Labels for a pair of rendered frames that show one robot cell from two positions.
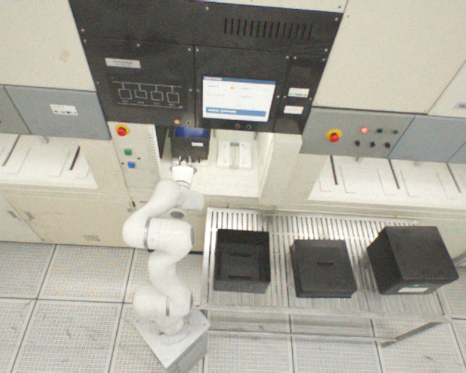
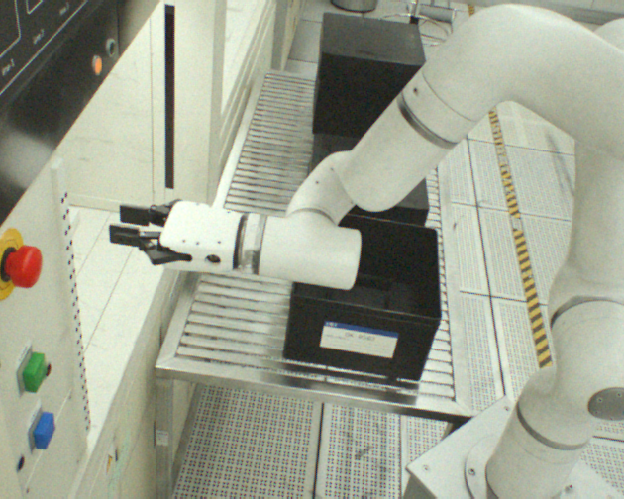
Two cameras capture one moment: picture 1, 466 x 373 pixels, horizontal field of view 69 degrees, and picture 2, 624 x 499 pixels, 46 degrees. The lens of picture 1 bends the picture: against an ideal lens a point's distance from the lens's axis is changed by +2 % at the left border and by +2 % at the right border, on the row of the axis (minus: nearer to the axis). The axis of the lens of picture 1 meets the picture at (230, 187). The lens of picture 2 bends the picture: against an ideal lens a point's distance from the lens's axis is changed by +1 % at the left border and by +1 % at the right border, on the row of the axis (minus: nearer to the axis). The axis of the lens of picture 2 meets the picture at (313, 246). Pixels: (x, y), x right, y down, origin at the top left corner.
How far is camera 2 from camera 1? 141 cm
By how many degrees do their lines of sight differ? 57
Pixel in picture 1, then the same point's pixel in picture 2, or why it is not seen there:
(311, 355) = not seen: hidden behind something
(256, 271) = (369, 292)
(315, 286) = (419, 191)
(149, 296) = not seen: outside the picture
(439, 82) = not seen: outside the picture
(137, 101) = (33, 34)
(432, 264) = (397, 36)
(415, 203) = (245, 40)
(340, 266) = not seen: hidden behind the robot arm
